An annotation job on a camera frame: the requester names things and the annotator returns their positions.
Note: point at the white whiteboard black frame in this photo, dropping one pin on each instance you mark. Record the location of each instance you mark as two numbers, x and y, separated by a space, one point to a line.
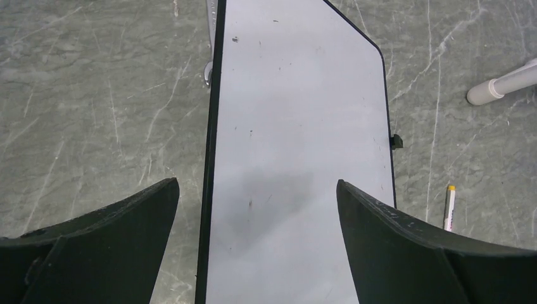
298 102

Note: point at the white PVC pipe frame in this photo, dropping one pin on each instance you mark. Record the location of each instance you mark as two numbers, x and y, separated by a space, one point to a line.
495 89

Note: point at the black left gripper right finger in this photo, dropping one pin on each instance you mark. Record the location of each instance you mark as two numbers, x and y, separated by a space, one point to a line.
397 258

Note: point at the silver open-end wrench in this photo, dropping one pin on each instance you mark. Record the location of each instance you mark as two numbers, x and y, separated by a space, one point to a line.
212 7

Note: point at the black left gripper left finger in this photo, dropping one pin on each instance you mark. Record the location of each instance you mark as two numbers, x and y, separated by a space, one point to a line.
110 255

